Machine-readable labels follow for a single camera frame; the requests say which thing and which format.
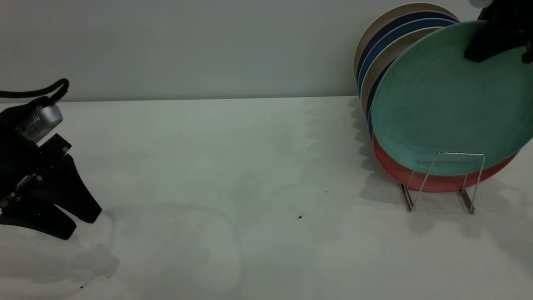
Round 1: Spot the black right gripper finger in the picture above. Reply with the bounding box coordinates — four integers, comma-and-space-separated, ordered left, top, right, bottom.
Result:
464, 19, 524, 63

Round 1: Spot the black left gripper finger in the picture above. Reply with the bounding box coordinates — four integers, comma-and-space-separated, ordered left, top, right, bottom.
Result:
0, 195, 77, 241
37, 155, 103, 224

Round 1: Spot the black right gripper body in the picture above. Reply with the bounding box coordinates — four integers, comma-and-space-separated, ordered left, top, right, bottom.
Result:
477, 0, 533, 64

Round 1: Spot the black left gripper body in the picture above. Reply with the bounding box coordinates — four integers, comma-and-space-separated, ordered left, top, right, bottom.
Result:
0, 97, 72, 214

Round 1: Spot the green round plate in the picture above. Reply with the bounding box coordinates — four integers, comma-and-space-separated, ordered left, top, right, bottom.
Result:
371, 20, 533, 176

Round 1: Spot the teal blue round plate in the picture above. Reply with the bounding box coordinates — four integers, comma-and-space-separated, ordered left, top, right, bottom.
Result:
358, 18, 458, 96

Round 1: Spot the dark purple round plate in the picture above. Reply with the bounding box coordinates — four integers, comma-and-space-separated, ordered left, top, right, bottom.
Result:
357, 11, 461, 80
366, 58, 396, 121

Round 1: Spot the beige round plate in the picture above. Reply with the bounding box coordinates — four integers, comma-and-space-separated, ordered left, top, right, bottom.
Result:
361, 27, 442, 113
353, 3, 458, 82

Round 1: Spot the pink round plate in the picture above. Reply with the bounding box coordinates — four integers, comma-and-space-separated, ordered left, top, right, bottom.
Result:
373, 133, 519, 193

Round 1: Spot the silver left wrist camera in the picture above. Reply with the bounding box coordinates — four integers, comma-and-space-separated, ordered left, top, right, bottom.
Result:
16, 104, 64, 145

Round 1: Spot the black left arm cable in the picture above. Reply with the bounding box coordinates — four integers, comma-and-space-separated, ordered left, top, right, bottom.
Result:
0, 78, 70, 101

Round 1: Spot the metal wire dish rack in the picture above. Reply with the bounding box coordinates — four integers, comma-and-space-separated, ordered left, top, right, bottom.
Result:
399, 152, 486, 216

